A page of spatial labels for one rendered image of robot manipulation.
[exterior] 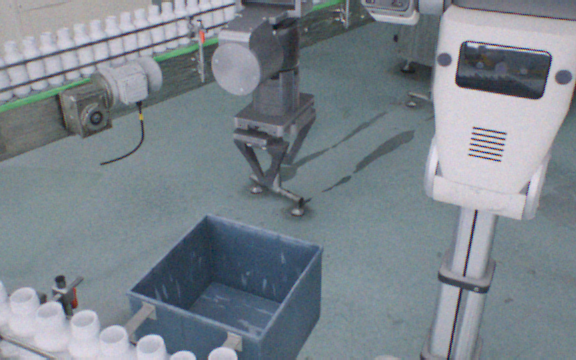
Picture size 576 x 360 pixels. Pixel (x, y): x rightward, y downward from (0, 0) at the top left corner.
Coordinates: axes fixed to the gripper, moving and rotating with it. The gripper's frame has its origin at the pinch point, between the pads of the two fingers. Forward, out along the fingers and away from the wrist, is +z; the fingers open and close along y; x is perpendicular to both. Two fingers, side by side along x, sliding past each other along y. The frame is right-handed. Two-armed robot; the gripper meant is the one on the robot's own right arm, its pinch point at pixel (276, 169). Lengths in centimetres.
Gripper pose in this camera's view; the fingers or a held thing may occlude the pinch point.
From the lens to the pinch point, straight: 80.1
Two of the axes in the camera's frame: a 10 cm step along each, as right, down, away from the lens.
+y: -4.1, 4.7, -7.8
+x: 9.1, 2.2, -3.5
